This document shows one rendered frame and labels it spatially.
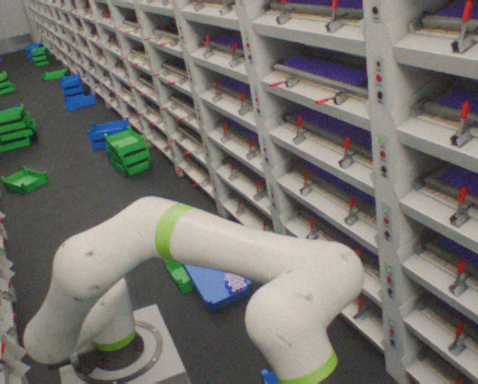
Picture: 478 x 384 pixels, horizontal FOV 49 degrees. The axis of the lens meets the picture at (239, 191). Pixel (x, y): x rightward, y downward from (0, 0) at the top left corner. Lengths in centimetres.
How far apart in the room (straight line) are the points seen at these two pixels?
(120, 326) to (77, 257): 50
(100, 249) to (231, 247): 25
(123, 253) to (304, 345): 43
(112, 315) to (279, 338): 76
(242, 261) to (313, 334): 22
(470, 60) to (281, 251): 53
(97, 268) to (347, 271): 45
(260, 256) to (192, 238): 15
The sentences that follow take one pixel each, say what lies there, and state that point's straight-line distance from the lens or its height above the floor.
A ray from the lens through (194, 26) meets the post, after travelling 252.
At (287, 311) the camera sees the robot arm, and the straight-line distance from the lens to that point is 73.
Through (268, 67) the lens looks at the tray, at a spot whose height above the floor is 93.
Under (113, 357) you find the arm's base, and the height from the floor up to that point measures 42.
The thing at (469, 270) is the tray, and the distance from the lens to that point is 144.
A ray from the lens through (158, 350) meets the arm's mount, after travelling 156.
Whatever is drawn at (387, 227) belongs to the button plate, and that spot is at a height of 59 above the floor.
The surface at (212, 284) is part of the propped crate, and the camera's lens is 230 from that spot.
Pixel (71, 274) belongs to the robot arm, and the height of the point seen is 89.
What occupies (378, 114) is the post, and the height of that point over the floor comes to 91.
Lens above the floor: 139
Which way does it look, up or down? 27 degrees down
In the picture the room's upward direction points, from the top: 11 degrees counter-clockwise
